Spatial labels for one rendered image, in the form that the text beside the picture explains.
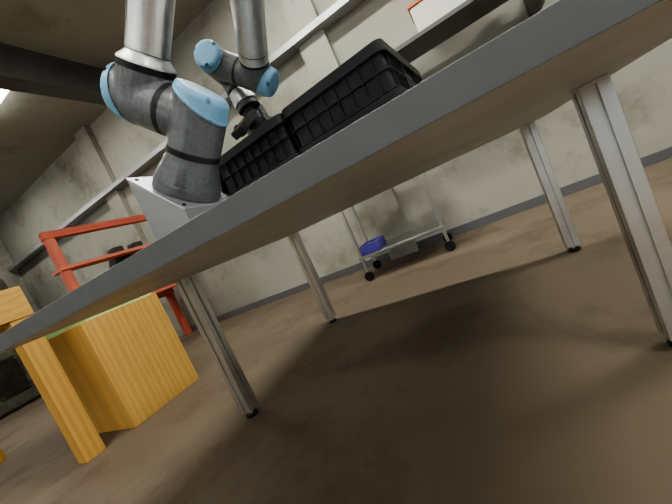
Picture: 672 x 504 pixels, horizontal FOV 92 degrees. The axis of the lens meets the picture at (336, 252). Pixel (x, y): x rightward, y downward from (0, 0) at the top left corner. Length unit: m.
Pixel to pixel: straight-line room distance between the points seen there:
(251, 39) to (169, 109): 0.27
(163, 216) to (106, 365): 1.68
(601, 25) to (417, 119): 0.15
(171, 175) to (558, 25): 0.69
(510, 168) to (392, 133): 3.07
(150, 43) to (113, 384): 1.94
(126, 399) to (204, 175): 1.83
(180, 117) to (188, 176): 0.12
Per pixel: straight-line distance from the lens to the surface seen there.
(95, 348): 2.39
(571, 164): 3.49
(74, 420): 2.37
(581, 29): 0.38
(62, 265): 4.38
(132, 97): 0.86
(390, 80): 0.81
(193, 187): 0.80
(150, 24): 0.86
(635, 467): 0.87
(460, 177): 3.40
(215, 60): 1.03
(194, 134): 0.78
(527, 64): 0.37
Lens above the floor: 0.61
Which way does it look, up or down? 5 degrees down
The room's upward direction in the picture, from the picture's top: 24 degrees counter-clockwise
